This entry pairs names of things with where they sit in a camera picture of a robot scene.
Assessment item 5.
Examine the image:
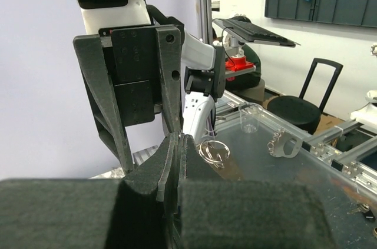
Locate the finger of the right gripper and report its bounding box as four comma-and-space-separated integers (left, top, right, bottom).
156, 25, 181, 135
73, 35, 134, 174

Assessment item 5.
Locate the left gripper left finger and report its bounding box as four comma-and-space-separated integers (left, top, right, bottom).
1, 133, 179, 248

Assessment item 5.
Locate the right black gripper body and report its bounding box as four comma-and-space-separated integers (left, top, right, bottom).
98, 21, 186, 128

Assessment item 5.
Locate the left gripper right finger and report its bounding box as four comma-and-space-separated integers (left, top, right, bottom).
179, 135, 336, 248

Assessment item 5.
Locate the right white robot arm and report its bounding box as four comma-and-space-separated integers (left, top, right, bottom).
73, 17, 225, 173

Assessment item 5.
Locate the black keyboard on stand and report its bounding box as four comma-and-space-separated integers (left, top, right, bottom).
213, 18, 299, 48

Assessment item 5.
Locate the spare steel organizer plate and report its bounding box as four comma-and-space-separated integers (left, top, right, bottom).
267, 129, 303, 158

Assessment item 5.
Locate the clear plastic cup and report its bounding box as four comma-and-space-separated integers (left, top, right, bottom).
239, 103, 262, 134

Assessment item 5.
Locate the black round stool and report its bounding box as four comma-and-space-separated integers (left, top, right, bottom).
267, 58, 343, 135

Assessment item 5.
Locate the grey storage crate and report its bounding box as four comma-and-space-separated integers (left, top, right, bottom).
264, 0, 376, 28

